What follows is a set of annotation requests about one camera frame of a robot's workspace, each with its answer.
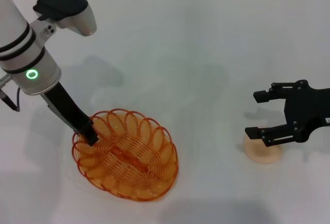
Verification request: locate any grey left arm cable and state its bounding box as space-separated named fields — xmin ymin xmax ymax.
xmin=0 ymin=75 xmax=22 ymax=113

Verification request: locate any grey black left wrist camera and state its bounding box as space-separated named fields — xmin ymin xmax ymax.
xmin=32 ymin=0 xmax=97 ymax=37

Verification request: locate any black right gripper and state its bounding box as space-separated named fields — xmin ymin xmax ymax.
xmin=244 ymin=79 xmax=330 ymax=148

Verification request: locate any orange woven plastic basket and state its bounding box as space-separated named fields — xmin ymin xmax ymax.
xmin=71 ymin=108 xmax=179 ymax=203

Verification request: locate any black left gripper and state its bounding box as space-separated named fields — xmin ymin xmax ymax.
xmin=42 ymin=81 xmax=100 ymax=147

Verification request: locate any pale round bread bun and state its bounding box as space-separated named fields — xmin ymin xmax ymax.
xmin=243 ymin=134 xmax=282 ymax=165

